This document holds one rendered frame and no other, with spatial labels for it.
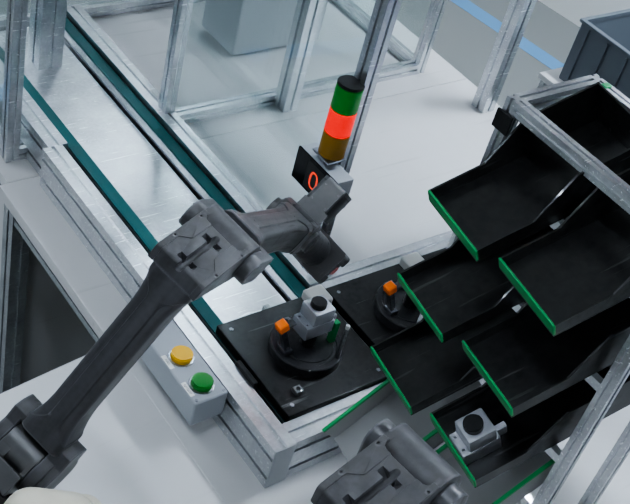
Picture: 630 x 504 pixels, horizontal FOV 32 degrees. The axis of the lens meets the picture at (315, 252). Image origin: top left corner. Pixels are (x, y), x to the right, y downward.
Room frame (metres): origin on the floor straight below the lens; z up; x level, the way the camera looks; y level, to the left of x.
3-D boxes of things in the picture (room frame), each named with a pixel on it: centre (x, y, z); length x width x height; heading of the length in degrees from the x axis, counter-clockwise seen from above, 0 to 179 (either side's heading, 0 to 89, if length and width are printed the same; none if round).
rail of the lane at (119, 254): (1.54, 0.27, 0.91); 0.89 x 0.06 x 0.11; 47
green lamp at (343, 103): (1.68, 0.02, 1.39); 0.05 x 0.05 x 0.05
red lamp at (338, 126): (1.68, 0.02, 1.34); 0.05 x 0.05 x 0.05
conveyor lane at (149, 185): (1.69, 0.17, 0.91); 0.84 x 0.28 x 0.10; 47
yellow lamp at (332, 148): (1.68, 0.02, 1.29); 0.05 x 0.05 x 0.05
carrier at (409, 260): (1.65, -0.21, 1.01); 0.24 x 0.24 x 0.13; 47
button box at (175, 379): (1.37, 0.18, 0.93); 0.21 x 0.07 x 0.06; 47
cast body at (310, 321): (1.47, -0.04, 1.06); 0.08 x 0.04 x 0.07; 137
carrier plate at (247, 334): (1.47, -0.03, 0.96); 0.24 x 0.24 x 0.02; 47
